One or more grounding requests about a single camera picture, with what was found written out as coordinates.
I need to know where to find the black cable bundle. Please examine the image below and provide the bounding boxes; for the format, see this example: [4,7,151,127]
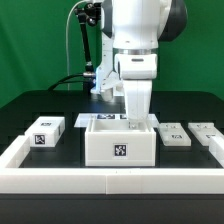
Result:
[47,73,98,92]

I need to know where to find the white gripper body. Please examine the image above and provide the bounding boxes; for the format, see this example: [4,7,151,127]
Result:
[114,54,157,122]

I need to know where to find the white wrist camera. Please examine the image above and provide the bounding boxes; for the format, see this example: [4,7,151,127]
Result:
[100,71,123,101]

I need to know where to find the white marker base plate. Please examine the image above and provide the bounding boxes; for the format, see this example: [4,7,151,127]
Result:
[74,113,159,128]

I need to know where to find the white cabinet top block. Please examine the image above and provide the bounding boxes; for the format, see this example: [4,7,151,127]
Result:
[25,116,65,147]

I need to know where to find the white cabinet body box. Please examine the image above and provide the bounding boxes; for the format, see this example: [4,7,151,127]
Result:
[85,119,156,167]

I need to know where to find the white U-shaped fence wall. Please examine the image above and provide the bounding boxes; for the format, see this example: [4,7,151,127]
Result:
[0,135,224,195]

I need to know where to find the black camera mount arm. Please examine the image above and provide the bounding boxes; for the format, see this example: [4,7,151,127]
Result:
[75,3,101,77]

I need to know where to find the white cabinet door panel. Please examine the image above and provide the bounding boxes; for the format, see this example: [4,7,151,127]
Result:
[188,122,224,146]
[158,123,191,146]

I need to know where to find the white cable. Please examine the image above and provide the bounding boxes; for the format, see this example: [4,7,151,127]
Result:
[65,0,88,92]

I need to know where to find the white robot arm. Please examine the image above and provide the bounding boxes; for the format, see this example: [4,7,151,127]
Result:
[90,0,187,129]

